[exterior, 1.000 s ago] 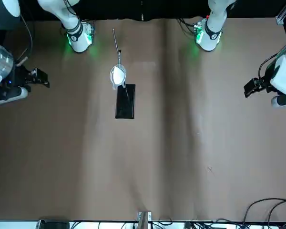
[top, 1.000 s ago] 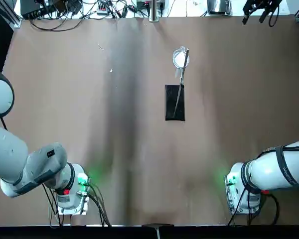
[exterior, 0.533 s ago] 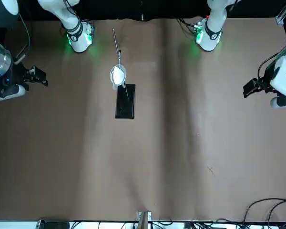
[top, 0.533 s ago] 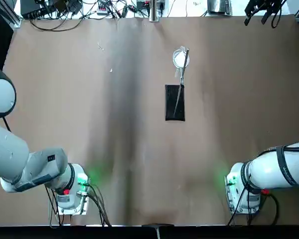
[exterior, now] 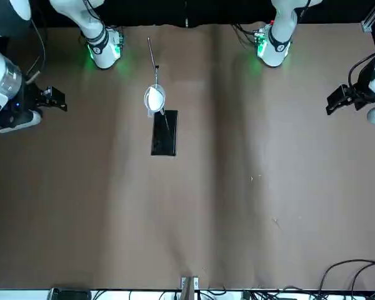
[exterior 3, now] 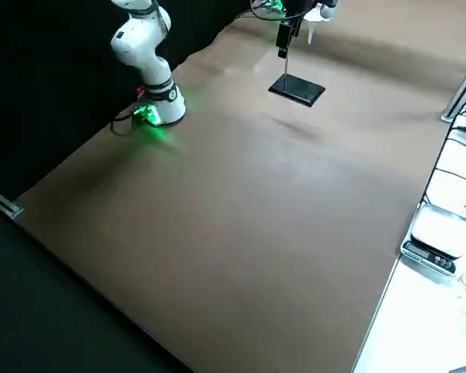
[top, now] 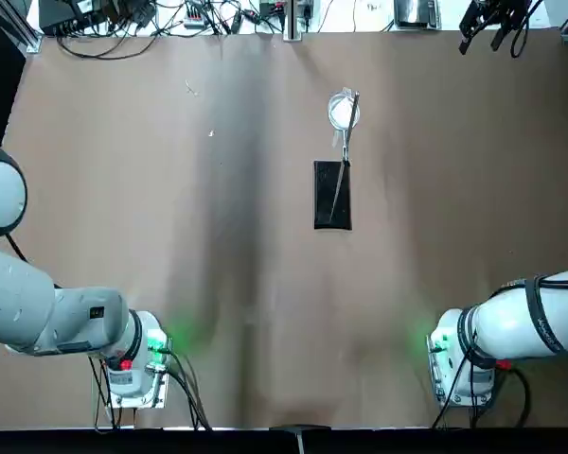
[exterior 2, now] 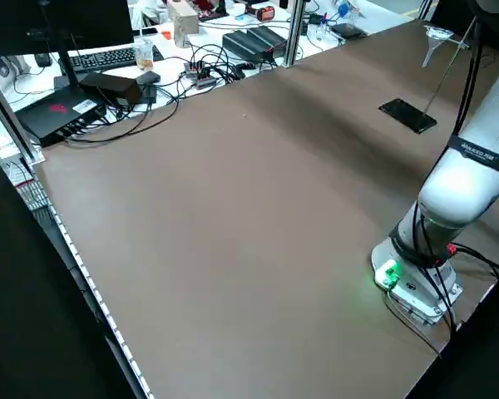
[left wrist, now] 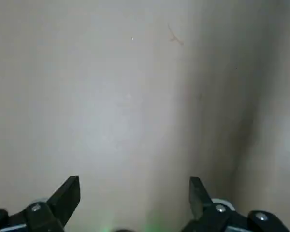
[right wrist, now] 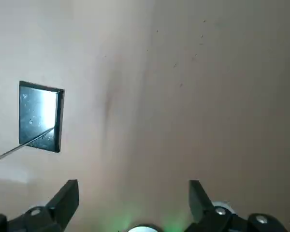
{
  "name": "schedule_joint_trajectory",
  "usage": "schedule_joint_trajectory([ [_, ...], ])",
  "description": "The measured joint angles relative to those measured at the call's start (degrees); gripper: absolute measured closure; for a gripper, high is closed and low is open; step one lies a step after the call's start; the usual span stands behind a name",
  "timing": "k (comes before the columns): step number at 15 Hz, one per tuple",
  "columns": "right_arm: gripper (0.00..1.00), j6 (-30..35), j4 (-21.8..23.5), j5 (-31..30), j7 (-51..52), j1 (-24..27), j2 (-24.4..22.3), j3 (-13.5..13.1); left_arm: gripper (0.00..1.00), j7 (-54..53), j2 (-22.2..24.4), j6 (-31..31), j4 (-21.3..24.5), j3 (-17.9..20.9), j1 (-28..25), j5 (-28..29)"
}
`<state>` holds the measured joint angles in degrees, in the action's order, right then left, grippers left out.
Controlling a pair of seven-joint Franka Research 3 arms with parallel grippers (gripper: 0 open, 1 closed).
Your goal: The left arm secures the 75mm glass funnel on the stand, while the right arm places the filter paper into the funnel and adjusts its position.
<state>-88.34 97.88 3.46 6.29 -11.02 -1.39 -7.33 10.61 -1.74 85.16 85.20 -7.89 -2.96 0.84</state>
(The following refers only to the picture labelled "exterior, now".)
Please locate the clear funnel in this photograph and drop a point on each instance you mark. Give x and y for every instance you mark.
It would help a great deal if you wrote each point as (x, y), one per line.
(149, 114)

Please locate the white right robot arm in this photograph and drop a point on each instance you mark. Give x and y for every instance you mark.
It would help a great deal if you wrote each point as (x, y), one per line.
(101, 50)

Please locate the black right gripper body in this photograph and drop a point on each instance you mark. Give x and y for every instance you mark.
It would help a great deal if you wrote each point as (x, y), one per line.
(31, 97)

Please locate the aluminium table edge rail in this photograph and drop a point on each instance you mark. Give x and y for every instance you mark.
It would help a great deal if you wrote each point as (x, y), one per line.
(373, 17)

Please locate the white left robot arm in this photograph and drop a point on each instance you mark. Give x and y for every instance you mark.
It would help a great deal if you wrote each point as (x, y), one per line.
(278, 47)

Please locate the aluminium post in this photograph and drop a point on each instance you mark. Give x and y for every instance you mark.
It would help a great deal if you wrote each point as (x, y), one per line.
(189, 287)

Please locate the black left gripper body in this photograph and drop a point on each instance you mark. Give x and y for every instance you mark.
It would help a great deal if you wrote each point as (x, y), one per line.
(364, 98)

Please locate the white filter paper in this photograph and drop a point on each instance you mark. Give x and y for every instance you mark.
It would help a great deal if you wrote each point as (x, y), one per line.
(154, 99)

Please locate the black desktop device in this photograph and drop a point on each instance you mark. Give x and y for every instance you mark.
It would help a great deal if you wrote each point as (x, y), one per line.
(70, 294)

